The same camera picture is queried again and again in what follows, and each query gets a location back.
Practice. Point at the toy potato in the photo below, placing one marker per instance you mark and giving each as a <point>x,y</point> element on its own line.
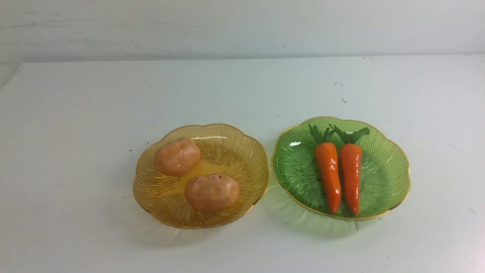
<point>177,157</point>
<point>212,192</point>

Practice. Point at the toy carrot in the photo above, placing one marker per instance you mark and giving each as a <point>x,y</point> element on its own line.
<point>351,160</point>
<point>327,159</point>

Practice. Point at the amber plastic flower plate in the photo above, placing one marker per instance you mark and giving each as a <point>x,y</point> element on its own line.
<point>224,149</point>

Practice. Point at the green plastic flower plate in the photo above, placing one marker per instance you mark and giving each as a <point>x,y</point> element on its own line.
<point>384,177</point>

